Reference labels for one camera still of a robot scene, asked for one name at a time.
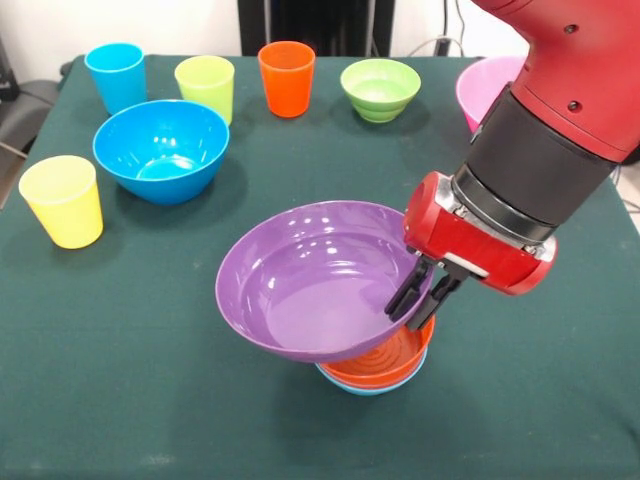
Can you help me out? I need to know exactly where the yellow plastic cup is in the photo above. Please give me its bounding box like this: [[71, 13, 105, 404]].
[[18, 154, 105, 250]]

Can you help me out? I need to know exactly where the black chair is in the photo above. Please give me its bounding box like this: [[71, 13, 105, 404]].
[[0, 34, 69, 156]]

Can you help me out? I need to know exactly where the large pink plastic bowl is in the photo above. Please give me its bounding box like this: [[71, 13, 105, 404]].
[[455, 55, 527, 135]]

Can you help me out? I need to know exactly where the orange plastic bowl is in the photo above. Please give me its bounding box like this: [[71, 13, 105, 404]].
[[318, 314, 436, 391]]

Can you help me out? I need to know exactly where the orange plastic cup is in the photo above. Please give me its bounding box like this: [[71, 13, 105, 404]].
[[257, 40, 317, 119]]

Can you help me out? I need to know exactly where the purple plastic bowl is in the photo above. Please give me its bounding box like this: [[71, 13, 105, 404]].
[[214, 200, 435, 365]]

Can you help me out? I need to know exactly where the small blue plastic bowl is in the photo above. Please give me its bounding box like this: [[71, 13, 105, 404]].
[[315, 347, 429, 397]]

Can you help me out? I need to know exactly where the large blue plastic bowl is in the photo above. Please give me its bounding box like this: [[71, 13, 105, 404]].
[[92, 99, 231, 206]]

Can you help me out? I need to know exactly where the lime green plastic cup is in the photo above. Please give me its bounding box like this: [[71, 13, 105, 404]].
[[173, 54, 236, 127]]

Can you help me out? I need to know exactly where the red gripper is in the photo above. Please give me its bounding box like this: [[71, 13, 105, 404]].
[[383, 171, 558, 333]]

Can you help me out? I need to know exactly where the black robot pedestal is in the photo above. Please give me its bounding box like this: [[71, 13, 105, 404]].
[[239, 0, 396, 57]]

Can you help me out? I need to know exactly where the small green plastic bowl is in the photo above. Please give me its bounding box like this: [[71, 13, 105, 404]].
[[339, 58, 422, 123]]

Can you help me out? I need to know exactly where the blue plastic cup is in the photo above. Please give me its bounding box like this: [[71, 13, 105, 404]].
[[83, 42, 149, 116]]

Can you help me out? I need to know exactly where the dark green tablecloth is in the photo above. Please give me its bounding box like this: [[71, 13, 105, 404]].
[[0, 53, 640, 480]]

